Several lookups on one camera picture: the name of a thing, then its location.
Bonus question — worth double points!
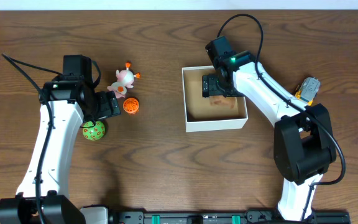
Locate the orange round spinner toy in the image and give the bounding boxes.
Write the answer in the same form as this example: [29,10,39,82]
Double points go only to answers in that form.
[123,98,140,114]

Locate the brown plush bear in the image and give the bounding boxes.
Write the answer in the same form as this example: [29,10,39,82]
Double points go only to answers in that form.
[209,95,236,109]

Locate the pink and white duck toy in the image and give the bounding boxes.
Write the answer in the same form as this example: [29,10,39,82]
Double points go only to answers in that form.
[107,62,140,98]

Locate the green ball with red numbers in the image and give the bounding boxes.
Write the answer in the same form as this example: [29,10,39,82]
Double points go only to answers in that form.
[83,121,106,141]

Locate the grey and yellow toy truck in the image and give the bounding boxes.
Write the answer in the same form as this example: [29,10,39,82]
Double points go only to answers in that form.
[295,77,321,106]

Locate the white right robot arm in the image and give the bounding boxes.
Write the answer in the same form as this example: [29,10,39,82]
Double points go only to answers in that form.
[202,36,337,222]

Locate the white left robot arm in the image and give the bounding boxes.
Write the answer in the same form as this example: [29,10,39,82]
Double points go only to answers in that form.
[0,55,121,223]

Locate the white cardboard box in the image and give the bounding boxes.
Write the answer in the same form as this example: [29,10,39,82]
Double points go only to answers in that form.
[181,65,248,133]

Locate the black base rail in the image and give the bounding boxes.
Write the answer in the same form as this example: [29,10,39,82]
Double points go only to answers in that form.
[79,205,351,224]

